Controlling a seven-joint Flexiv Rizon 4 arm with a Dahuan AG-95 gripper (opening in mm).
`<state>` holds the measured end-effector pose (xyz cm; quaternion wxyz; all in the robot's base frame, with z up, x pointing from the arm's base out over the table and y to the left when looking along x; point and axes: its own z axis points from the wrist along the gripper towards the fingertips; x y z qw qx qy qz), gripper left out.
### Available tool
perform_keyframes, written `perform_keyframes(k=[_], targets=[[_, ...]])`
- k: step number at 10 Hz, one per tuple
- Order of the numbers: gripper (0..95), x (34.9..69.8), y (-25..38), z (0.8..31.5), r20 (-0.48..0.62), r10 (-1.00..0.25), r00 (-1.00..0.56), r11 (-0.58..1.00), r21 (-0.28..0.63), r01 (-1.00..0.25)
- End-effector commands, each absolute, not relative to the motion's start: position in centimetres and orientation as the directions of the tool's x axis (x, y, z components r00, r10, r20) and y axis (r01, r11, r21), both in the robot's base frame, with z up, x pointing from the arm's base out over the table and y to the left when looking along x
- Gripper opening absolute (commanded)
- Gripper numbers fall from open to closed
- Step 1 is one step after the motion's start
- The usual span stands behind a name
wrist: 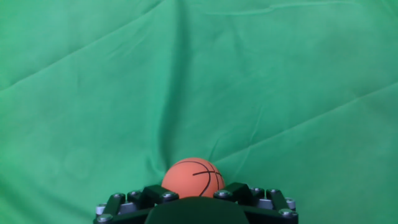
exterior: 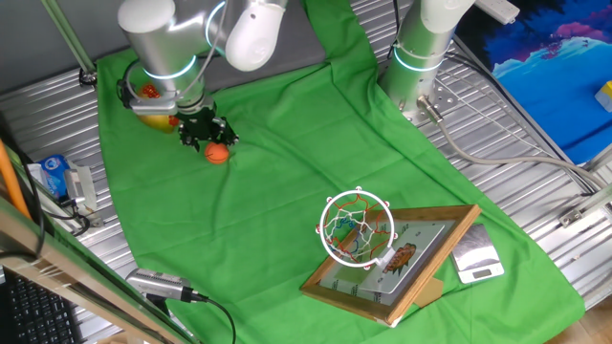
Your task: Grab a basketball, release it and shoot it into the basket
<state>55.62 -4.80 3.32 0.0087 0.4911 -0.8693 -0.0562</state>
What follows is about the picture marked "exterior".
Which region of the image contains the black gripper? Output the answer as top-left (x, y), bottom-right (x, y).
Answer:
top-left (176, 105), bottom-right (240, 154)

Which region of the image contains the orange mini basketball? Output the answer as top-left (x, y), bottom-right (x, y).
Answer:
top-left (204, 141), bottom-right (231, 166)

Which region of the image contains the white mini basketball hoop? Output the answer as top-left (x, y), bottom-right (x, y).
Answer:
top-left (315, 185), bottom-right (447, 295)

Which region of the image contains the gold piggy bank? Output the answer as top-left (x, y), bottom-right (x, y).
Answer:
top-left (135, 81), bottom-right (182, 135)

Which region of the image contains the green cloth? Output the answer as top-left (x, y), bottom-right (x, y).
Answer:
top-left (95, 0), bottom-right (587, 344)

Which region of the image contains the grey fabric cushion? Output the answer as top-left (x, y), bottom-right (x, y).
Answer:
top-left (190, 0), bottom-right (328, 93)

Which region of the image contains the blue tissue pack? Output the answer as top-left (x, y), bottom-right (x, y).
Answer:
top-left (26, 153), bottom-right (73, 201)

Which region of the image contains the green metal pole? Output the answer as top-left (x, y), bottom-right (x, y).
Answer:
top-left (40, 0), bottom-right (97, 75)

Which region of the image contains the orange pole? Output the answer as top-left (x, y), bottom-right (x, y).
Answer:
top-left (0, 138), bottom-right (33, 221)

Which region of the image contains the wooden beam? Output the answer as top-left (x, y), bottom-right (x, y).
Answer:
top-left (0, 193), bottom-right (202, 344)

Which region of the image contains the black keyboard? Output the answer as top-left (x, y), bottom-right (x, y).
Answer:
top-left (0, 269), bottom-right (85, 344)

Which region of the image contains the silver kitchen scale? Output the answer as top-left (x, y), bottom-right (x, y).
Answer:
top-left (448, 223), bottom-right (506, 286)

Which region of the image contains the white power strip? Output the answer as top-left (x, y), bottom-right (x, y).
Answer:
top-left (472, 0), bottom-right (521, 25)

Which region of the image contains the blue painted poster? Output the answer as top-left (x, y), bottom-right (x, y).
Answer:
top-left (453, 0), bottom-right (612, 166)

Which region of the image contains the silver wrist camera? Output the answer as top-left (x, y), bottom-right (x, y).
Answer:
top-left (128, 97), bottom-right (179, 119)

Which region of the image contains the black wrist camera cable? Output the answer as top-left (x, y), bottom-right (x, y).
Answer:
top-left (117, 60), bottom-right (145, 111)

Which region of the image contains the silver side camera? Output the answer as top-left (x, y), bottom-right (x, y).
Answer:
top-left (63, 165), bottom-right (97, 204)

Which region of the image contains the aluminium camera bracket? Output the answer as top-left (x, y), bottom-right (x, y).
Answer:
top-left (71, 200), bottom-right (105, 229)

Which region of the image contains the silver ribbed camera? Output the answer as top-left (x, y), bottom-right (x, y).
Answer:
top-left (124, 267), bottom-right (209, 305)

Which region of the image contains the thick black cable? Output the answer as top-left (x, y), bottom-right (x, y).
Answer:
top-left (0, 112), bottom-right (47, 262)

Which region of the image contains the wooden picture frame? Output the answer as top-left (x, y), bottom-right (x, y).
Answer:
top-left (299, 204), bottom-right (483, 329)

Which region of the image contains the thick grey robot cable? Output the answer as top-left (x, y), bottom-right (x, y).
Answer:
top-left (417, 94), bottom-right (607, 191)

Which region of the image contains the aluminium profile rail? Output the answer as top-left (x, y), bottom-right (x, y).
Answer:
top-left (580, 142), bottom-right (612, 173)
top-left (557, 183), bottom-right (612, 229)

